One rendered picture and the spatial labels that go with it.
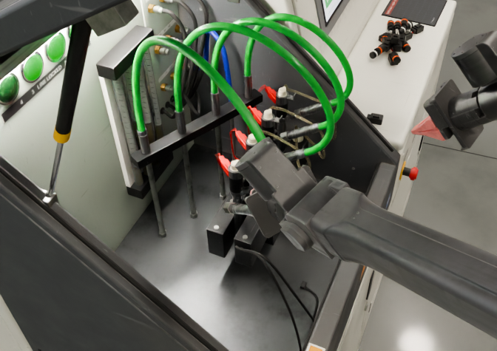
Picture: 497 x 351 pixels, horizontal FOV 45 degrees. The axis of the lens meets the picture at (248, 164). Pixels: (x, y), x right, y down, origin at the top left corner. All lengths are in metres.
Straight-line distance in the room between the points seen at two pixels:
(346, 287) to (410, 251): 0.66
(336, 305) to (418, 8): 1.05
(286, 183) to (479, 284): 0.30
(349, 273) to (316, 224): 0.57
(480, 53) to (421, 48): 0.83
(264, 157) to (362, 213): 0.16
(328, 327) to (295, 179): 0.47
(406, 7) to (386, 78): 0.37
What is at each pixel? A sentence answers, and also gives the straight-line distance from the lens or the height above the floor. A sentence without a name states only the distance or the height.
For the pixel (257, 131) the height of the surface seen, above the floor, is 1.37.
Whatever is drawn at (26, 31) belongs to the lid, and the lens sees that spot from 0.58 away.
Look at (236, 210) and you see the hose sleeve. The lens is 1.01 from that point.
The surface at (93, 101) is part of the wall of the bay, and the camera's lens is 1.17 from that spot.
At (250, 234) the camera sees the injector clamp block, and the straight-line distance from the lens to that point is 1.21.
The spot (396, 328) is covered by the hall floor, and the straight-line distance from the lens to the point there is 2.26.
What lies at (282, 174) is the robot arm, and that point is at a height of 1.42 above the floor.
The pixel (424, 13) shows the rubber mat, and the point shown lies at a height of 0.98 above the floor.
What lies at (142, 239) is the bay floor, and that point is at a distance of 1.42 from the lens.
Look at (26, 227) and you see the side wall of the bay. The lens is 0.90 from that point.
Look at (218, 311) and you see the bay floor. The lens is 1.28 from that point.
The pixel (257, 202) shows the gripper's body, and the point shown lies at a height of 1.30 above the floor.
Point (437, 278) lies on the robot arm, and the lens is 0.50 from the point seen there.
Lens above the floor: 1.93
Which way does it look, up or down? 45 degrees down
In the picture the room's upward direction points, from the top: 2 degrees counter-clockwise
